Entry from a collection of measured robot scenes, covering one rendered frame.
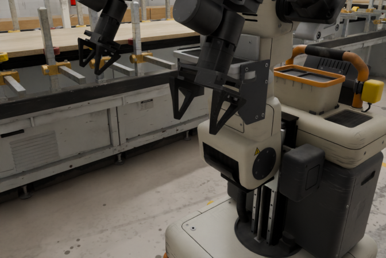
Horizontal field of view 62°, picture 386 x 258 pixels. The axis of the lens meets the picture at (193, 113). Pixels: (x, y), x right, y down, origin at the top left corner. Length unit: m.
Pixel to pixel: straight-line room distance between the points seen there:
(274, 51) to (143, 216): 1.31
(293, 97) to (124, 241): 1.12
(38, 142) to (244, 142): 1.49
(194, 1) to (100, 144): 1.89
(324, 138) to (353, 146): 0.09
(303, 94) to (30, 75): 1.45
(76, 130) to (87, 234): 0.68
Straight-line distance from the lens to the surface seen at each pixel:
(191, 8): 0.50
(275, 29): 0.81
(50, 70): 1.78
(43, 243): 1.91
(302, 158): 0.99
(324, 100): 1.15
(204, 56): 0.55
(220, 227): 1.42
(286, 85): 1.19
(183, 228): 1.41
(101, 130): 2.28
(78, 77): 1.54
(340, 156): 1.08
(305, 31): 0.76
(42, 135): 2.14
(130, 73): 1.62
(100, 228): 1.90
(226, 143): 0.94
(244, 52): 0.84
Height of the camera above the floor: 1.22
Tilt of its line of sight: 22 degrees down
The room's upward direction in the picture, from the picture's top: straight up
